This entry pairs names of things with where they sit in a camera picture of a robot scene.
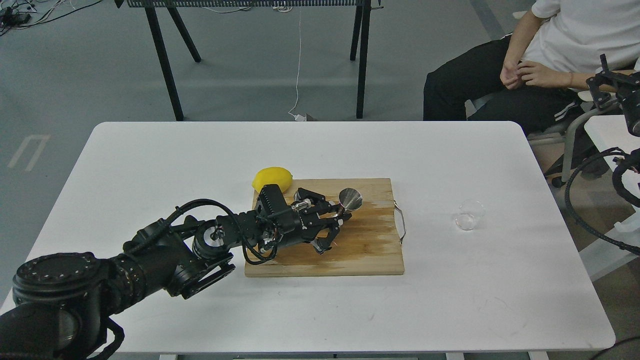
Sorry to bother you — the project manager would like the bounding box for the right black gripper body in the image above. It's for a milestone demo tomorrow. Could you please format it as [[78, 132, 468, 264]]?
[[620, 85, 640, 137]]

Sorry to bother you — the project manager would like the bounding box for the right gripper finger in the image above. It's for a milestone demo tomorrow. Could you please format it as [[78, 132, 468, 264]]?
[[586, 54, 630, 110]]

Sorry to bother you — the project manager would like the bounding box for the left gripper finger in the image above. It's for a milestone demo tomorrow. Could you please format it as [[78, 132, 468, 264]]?
[[309, 214, 352, 255], [293, 187, 342, 217]]

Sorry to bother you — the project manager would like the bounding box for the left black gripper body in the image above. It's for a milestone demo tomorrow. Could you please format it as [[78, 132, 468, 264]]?
[[265, 203, 321, 248]]

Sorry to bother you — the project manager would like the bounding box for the steel double jigger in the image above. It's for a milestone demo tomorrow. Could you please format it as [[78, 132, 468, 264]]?
[[336, 187, 363, 218]]

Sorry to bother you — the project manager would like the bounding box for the clear glass measuring cup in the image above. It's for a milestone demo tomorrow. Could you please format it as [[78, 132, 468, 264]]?
[[454, 199, 486, 231]]

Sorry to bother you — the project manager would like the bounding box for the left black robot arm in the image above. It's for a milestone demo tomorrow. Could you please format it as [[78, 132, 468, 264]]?
[[1, 184, 362, 360]]

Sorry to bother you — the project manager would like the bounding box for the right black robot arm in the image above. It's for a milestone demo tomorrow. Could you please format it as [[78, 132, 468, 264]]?
[[564, 54, 640, 256]]

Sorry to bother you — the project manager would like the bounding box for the wooden cutting board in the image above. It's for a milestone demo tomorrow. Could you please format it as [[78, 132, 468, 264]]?
[[244, 178, 405, 278]]

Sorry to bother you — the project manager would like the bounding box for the yellow lemon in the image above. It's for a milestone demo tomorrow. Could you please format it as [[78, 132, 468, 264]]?
[[251, 166, 293, 193]]

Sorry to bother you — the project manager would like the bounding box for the seated person white shirt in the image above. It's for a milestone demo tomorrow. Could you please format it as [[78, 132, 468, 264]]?
[[422, 0, 640, 135]]

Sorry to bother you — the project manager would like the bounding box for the white power cable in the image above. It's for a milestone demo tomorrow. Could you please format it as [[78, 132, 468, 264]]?
[[287, 7, 308, 122]]

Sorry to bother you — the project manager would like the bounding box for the black metal frame table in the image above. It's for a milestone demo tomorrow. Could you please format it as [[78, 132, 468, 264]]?
[[114, 0, 384, 122]]

